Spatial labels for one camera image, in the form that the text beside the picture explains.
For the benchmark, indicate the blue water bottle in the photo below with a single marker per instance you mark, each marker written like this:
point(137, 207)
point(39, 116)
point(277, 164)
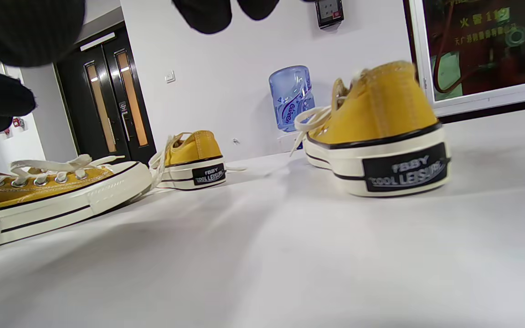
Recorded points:
point(290, 98)

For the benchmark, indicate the white wall switch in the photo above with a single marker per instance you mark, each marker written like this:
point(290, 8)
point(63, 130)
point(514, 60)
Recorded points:
point(170, 77)

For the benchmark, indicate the white water dispenser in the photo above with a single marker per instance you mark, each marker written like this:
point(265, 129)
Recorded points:
point(287, 141)

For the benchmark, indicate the white shoe lace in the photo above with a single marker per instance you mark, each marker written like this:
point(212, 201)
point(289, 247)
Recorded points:
point(43, 165)
point(310, 119)
point(155, 161)

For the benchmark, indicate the black wall panel device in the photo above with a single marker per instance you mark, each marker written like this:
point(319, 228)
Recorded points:
point(329, 12)

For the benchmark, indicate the person's right hand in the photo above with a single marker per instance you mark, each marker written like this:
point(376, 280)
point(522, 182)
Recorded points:
point(25, 27)

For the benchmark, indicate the black double door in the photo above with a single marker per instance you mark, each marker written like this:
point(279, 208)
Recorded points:
point(75, 114)

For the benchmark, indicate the glass door fire cabinet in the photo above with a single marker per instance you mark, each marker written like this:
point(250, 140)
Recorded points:
point(481, 54)

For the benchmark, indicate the red fire alarm button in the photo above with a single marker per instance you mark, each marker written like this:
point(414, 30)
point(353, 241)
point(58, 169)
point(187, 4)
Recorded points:
point(18, 123)

